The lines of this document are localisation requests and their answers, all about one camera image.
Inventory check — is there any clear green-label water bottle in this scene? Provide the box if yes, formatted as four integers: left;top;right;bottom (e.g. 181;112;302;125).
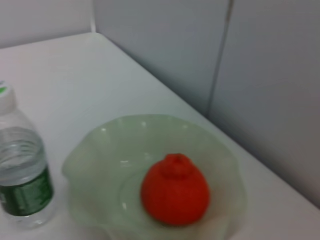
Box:
0;80;57;230

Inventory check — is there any orange fruit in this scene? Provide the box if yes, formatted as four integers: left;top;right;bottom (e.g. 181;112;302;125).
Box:
140;153;211;227

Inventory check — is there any green glass fruit plate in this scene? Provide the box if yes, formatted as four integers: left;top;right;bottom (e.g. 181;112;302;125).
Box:
61;114;249;240

